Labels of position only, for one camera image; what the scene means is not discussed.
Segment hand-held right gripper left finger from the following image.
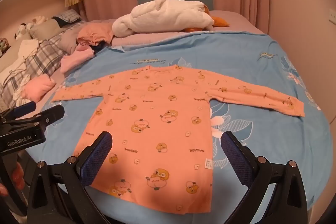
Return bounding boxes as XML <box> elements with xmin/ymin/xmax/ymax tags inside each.
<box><xmin>26</xmin><ymin>131</ymin><xmax>113</xmax><ymax>224</ymax></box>

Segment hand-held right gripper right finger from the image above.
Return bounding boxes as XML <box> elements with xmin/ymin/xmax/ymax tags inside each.
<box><xmin>220</xmin><ymin>131</ymin><xmax>309</xmax><ymax>224</ymax></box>

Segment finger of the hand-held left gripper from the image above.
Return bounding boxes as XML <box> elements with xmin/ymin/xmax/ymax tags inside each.
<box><xmin>5</xmin><ymin>105</ymin><xmax>65</xmax><ymax>132</ymax></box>
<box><xmin>5</xmin><ymin>101</ymin><xmax>37</xmax><ymax>117</ymax></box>

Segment orange cartoon print shirt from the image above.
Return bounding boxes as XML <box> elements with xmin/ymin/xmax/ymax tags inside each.
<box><xmin>50</xmin><ymin>64</ymin><xmax>306</xmax><ymax>214</ymax></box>

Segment person's left hand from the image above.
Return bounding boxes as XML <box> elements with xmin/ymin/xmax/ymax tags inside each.
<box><xmin>0</xmin><ymin>168</ymin><xmax>27</xmax><ymax>197</ymax></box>

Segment salmon pink folded cloth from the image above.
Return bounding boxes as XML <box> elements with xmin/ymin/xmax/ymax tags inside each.
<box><xmin>25</xmin><ymin>74</ymin><xmax>57</xmax><ymax>103</ymax></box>

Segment grey plaid quilt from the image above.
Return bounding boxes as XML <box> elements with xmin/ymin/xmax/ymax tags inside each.
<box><xmin>0</xmin><ymin>28</ymin><xmax>80</xmax><ymax>110</ymax></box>

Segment light pink garment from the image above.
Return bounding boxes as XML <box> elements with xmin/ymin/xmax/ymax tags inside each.
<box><xmin>60</xmin><ymin>44</ymin><xmax>95</xmax><ymax>74</ymax></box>

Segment small white plush toys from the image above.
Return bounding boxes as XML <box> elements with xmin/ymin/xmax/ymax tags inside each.
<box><xmin>14</xmin><ymin>17</ymin><xmax>49</xmax><ymax>41</ymax></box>

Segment grey pillow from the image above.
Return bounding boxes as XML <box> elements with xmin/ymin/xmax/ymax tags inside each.
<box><xmin>29</xmin><ymin>20</ymin><xmax>64</xmax><ymax>40</ymax></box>

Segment dark navy cloth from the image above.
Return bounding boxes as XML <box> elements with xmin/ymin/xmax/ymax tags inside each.
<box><xmin>91</xmin><ymin>42</ymin><xmax>107</xmax><ymax>54</ymax></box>

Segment blue floral printed blanket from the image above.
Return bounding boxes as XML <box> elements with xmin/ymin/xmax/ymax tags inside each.
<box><xmin>25</xmin><ymin>30</ymin><xmax>330</xmax><ymax>224</ymax></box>

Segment orange crumpled garment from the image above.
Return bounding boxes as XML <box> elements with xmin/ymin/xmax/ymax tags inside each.
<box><xmin>76</xmin><ymin>22</ymin><xmax>115</xmax><ymax>46</ymax></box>

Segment blue plaid pillow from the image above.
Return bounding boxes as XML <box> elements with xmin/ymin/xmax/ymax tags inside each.
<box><xmin>52</xmin><ymin>9</ymin><xmax>82</xmax><ymax>24</ymax></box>

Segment white goose plush toy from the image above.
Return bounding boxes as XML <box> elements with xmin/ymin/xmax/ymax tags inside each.
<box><xmin>112</xmin><ymin>0</ymin><xmax>230</xmax><ymax>38</ymax></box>

